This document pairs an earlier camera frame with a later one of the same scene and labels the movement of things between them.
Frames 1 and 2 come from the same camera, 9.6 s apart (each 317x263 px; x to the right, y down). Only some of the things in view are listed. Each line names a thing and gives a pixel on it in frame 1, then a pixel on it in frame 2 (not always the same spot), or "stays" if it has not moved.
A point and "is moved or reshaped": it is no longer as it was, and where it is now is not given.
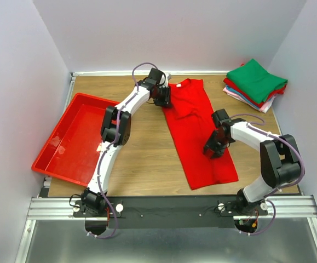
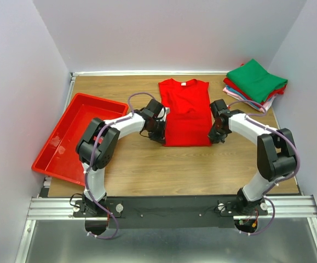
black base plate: x=168 y=212 stays
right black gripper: x=218 y=152 -> x=214 y=138
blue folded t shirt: x=243 y=96 stays
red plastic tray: x=71 y=153 stays
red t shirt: x=190 y=117 is moved or reshaped
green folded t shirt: x=254 y=79 stays
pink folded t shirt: x=264 y=108 stays
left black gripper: x=165 y=102 -> x=160 y=137
